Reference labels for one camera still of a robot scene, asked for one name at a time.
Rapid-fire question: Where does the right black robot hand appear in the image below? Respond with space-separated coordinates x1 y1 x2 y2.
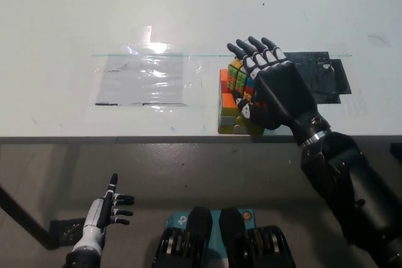
225 35 333 147

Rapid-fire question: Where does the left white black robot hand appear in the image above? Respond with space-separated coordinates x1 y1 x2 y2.
72 173 136 252

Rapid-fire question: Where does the small multicolour studded puzzle cube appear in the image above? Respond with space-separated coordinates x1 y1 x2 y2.
227 56 263 104

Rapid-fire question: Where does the black tape patch on desk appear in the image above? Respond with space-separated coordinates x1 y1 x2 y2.
284 51 352 105

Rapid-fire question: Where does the large orange red puzzle cube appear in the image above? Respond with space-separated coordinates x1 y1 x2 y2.
217 68 267 135

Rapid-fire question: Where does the black diagonal table leg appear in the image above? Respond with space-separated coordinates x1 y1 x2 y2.
0 184 60 251

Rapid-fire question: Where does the clear plastic sheet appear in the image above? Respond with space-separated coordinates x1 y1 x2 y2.
94 53 205 111

